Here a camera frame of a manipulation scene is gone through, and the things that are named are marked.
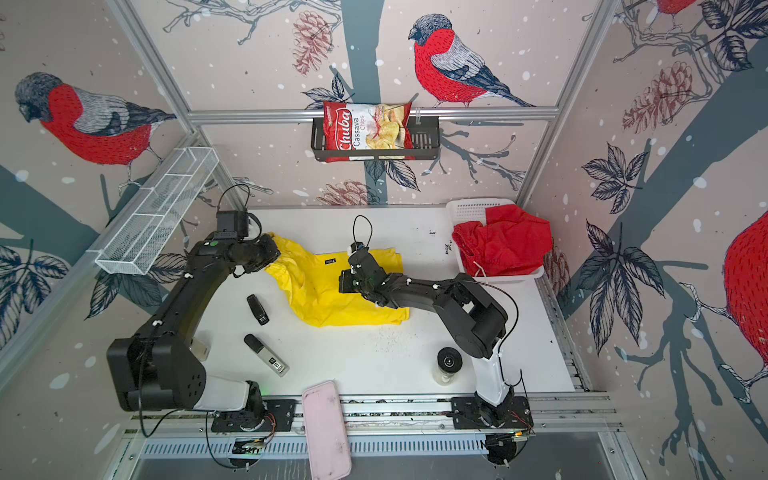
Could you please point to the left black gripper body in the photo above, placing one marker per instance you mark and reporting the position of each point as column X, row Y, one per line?
column 259, row 253

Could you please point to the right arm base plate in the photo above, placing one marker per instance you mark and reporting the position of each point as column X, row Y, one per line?
column 474, row 413

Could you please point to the red cassava chips bag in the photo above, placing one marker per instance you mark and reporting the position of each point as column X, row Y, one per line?
column 351, row 127

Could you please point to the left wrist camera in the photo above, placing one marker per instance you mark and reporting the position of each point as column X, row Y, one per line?
column 232, row 225

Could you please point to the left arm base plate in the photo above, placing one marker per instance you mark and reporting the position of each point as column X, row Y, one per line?
column 272, row 415

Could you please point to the black wall shelf basket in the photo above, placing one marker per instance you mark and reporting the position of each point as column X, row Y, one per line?
column 425, row 136

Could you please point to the grey white remote device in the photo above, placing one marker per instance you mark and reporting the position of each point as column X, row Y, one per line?
column 277, row 365

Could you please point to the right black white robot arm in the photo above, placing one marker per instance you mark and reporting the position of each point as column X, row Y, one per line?
column 475, row 320

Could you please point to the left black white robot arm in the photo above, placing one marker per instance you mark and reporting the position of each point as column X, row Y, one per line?
column 156, row 369

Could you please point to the white wire wall basket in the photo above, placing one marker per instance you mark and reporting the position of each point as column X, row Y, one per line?
column 142, row 237

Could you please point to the red shorts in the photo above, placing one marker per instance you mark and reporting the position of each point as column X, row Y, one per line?
column 511, row 242

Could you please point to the white plastic basket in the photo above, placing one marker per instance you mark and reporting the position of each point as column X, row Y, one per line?
column 466, row 210

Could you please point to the jar with black lid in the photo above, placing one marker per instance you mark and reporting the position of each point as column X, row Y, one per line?
column 448, row 364

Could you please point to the pink silicone case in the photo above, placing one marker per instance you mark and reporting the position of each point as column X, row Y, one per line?
column 325, row 430

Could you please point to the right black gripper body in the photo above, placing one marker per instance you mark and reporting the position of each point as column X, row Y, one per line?
column 352, row 285

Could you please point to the yellow shorts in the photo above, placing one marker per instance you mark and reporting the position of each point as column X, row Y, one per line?
column 311, row 285

